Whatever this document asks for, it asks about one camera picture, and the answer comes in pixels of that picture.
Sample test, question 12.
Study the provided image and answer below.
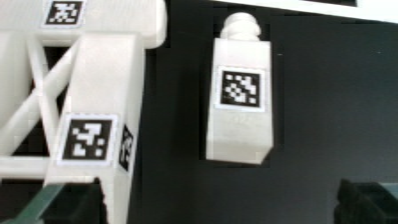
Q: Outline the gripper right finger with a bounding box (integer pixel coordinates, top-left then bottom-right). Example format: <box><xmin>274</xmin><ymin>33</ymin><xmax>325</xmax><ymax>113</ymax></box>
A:
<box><xmin>334</xmin><ymin>179</ymin><xmax>398</xmax><ymax>224</ymax></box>

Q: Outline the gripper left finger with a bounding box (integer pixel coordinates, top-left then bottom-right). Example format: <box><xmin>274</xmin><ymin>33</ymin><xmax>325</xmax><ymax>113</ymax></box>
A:
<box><xmin>5</xmin><ymin>181</ymin><xmax>108</xmax><ymax>224</ymax></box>

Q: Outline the white chair leg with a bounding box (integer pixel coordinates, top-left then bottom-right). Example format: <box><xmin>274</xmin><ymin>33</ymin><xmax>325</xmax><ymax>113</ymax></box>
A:
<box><xmin>206</xmin><ymin>12</ymin><xmax>274</xmax><ymax>165</ymax></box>

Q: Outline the white sheet with tags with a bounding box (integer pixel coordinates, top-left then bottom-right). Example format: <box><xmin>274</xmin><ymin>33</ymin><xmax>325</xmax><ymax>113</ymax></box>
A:
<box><xmin>213</xmin><ymin>0</ymin><xmax>398</xmax><ymax>24</ymax></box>

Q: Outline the white chair back frame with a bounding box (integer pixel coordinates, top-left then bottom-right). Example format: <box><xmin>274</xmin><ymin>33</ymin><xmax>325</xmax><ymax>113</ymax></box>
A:
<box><xmin>0</xmin><ymin>0</ymin><xmax>167</xmax><ymax>224</ymax></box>

